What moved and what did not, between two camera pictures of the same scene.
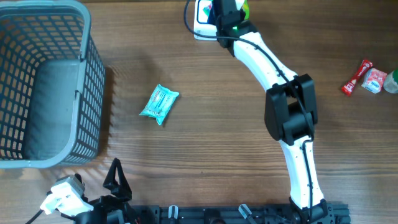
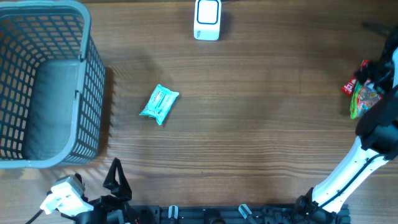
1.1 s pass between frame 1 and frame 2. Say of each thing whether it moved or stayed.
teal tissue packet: stayed
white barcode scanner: stayed
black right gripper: moved
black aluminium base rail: stayed
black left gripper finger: stayed
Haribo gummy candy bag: moved
